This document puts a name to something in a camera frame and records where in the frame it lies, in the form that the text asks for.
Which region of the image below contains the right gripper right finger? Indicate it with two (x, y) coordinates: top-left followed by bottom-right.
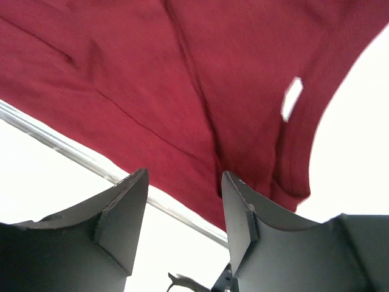
(222, 172), (388, 291)

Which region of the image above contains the dark red t shirt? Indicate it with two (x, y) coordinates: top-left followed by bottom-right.
(1, 1), (388, 229)

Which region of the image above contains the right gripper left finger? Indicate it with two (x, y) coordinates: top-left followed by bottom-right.
(1, 169), (149, 291)

